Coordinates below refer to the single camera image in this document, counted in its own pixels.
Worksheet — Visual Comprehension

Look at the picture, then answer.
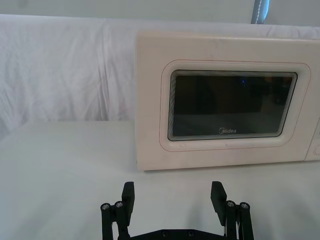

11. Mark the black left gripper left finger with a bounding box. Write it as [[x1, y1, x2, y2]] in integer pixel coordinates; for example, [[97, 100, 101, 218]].
[[100, 181, 136, 240]]

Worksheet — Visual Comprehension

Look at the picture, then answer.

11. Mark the cream oven control panel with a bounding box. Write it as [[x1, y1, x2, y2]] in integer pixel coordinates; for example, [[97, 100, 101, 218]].
[[304, 117, 320, 162]]

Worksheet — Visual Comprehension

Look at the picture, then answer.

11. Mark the grey striped post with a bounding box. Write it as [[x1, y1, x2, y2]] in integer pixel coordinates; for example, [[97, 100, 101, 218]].
[[250, 0, 270, 26]]

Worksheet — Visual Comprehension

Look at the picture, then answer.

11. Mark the white curtain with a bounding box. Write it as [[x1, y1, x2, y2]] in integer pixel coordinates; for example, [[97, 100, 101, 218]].
[[0, 0, 320, 140]]

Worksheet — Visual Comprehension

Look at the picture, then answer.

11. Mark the cream microwave oven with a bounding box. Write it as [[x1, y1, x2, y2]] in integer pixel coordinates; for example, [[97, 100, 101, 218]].
[[134, 30, 320, 172]]

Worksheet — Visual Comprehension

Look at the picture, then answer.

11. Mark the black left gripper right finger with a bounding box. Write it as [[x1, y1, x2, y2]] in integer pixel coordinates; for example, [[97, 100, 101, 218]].
[[211, 181, 255, 240]]

